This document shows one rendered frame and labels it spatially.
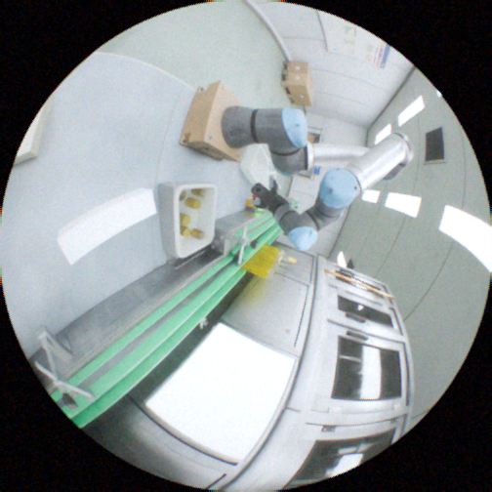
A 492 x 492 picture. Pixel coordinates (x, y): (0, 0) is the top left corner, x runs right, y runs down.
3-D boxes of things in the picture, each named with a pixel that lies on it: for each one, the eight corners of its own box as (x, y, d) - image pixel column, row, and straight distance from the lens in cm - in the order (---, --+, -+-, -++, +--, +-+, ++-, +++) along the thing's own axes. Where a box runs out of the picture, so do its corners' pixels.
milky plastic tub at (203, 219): (163, 251, 52) (179, 261, 46) (158, 183, 45) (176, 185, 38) (197, 234, 62) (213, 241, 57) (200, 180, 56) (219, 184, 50)
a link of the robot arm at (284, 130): (262, 101, 52) (307, 102, 49) (270, 131, 59) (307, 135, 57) (250, 123, 43) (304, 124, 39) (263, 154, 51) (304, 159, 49)
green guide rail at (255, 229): (230, 237, 58) (248, 244, 55) (230, 235, 58) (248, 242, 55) (295, 200, 224) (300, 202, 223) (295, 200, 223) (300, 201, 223)
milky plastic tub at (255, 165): (248, 185, 94) (261, 188, 91) (233, 167, 76) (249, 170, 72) (257, 163, 101) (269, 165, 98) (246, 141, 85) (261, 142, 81)
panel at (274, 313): (143, 403, 58) (243, 462, 59) (139, 402, 56) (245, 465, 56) (262, 266, 92) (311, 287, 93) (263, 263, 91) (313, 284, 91)
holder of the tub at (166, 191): (165, 262, 56) (179, 271, 51) (157, 184, 46) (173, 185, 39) (196, 245, 65) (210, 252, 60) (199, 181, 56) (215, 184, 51)
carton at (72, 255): (58, 230, 41) (57, 239, 35) (142, 187, 43) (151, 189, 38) (69, 253, 43) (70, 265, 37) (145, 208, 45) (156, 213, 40)
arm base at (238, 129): (227, 98, 54) (258, 93, 50) (247, 121, 64) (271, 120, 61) (217, 137, 46) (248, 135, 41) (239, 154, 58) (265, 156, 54)
